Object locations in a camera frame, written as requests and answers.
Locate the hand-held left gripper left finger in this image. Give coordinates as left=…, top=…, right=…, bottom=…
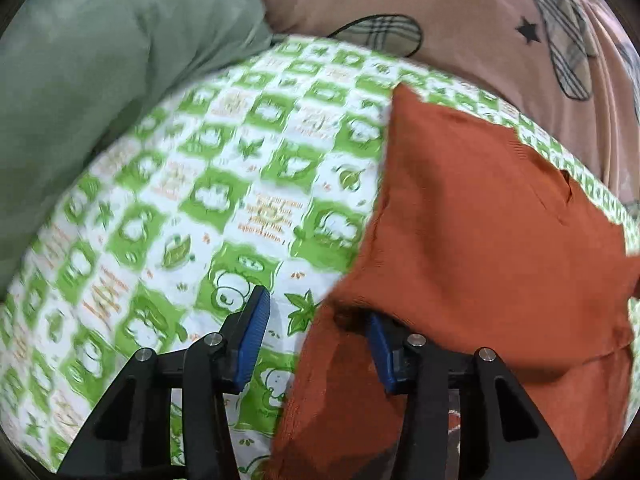
left=56, top=285, right=272, bottom=480

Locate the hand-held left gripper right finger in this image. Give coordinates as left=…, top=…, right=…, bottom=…
left=363, top=312, right=579, bottom=480

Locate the rust orange knit garment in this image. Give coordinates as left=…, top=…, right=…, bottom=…
left=263, top=82, right=640, bottom=480

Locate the green white printed bedsheet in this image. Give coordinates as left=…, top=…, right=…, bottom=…
left=0, top=35, right=640, bottom=478

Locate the sage green pillow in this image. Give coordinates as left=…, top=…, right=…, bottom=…
left=0, top=0, right=275, bottom=298

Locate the pink blanket with plaid hearts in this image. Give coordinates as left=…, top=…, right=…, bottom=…
left=225, top=0, right=640, bottom=211

